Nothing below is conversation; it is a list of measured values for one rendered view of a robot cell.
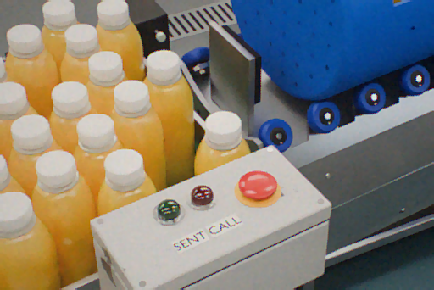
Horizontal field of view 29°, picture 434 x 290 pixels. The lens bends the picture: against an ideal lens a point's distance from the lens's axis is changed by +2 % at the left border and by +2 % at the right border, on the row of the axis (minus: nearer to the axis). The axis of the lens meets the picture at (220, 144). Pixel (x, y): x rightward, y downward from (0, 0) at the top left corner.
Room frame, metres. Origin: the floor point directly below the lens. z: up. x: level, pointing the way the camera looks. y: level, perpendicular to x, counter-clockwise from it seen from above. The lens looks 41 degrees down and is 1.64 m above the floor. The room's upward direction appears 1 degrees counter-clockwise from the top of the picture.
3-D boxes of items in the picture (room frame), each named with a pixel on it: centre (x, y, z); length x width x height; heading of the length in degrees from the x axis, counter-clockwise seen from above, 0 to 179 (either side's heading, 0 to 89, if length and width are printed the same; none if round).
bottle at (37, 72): (0.85, 0.24, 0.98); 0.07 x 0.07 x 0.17
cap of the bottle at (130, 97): (0.73, 0.10, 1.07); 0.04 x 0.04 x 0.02
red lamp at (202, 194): (0.54, 0.02, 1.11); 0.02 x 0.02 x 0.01
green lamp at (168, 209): (0.52, 0.05, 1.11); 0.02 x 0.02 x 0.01
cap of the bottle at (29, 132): (0.68, 0.20, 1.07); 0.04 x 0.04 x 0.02
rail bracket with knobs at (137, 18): (1.03, 0.12, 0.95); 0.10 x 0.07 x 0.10; 30
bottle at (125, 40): (0.91, 0.14, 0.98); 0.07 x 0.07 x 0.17
